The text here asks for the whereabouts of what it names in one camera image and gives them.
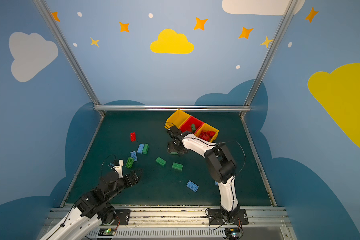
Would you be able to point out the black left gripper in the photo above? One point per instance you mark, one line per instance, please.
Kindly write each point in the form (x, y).
(128, 179)

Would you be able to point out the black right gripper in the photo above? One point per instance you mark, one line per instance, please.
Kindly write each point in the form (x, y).
(176, 146)

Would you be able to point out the green lego brick gripper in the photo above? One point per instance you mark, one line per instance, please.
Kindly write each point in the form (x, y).
(130, 162)

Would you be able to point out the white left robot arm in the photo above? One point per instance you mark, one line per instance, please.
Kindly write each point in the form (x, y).
(94, 209)

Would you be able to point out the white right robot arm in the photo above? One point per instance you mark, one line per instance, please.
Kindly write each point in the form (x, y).
(220, 162)

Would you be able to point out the light blue lego near left gripper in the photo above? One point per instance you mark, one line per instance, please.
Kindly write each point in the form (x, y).
(134, 155)

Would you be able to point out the light blue lego brick upper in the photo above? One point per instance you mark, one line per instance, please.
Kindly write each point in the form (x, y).
(140, 148)

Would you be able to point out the red middle bin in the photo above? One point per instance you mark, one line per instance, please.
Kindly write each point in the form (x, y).
(186, 125)

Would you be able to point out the green lego brick beside blue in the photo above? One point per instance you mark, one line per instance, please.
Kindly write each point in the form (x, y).
(145, 149)

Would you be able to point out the yellow bin far left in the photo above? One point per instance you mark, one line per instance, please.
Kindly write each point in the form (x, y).
(177, 119)

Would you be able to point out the yellow bin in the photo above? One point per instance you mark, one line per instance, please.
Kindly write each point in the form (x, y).
(177, 119)
(207, 127)

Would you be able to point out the yellow bin near right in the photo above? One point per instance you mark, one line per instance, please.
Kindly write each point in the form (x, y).
(207, 127)

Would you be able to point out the red lego brick far left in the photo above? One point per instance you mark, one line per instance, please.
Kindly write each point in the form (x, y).
(133, 137)

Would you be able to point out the light blue lego brick front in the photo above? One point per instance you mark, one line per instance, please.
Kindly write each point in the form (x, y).
(192, 186)

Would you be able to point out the green circuit board left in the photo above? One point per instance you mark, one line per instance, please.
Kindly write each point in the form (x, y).
(106, 232)

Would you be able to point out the green circuit board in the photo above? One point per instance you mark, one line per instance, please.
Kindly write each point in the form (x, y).
(233, 234)
(106, 232)

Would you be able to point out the green circuit board right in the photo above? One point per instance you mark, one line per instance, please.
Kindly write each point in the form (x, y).
(233, 234)

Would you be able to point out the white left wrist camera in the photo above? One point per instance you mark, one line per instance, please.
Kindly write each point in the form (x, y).
(118, 167)

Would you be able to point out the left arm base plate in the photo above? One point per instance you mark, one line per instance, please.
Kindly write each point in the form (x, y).
(117, 217)

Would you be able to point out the aluminium back frame rail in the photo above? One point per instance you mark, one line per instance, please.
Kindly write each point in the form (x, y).
(136, 108)

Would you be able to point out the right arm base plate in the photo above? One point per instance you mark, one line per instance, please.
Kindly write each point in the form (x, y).
(222, 217)

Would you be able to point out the aluminium right corner post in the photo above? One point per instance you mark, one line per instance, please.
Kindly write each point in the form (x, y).
(279, 34)

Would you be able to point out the aluminium corner post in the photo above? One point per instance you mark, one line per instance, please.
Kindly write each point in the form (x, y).
(45, 12)
(279, 34)

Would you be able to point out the aluminium left corner post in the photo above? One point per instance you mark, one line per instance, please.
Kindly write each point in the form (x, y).
(45, 12)

